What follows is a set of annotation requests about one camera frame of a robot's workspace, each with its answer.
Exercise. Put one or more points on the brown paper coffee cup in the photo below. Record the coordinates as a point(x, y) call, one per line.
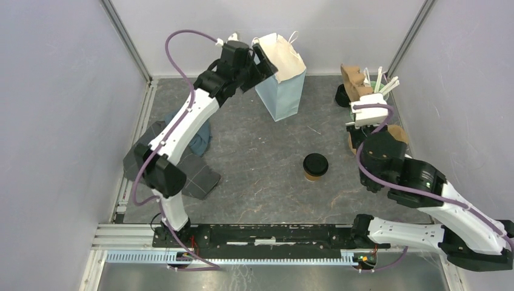
point(314, 175)

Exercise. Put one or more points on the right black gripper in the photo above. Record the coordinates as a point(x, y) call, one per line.
point(353, 131)

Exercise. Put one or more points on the light blue paper bag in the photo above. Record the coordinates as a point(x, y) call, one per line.
point(281, 93)

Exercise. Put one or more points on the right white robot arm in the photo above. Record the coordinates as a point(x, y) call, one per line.
point(465, 236)

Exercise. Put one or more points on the green cup holder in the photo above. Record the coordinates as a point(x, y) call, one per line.
point(365, 95)

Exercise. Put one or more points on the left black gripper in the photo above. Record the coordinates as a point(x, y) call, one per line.
point(268, 68)

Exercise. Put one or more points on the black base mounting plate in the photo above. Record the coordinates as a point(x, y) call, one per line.
point(275, 241)

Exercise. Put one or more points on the white wrapped straws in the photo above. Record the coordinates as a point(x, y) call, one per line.
point(380, 84)

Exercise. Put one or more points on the dark grey checked cloth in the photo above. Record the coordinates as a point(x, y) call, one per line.
point(201, 178)

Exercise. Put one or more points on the brown pulp cup carrier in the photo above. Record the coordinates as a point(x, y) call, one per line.
point(353, 81)

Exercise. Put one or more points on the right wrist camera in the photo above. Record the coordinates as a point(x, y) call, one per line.
point(369, 116)

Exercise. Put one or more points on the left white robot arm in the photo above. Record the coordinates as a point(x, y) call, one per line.
point(158, 160)

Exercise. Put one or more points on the blue crumpled cloth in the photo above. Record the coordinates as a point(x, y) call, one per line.
point(200, 142)

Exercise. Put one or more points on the stack of black lids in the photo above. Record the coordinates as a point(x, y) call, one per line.
point(341, 97)

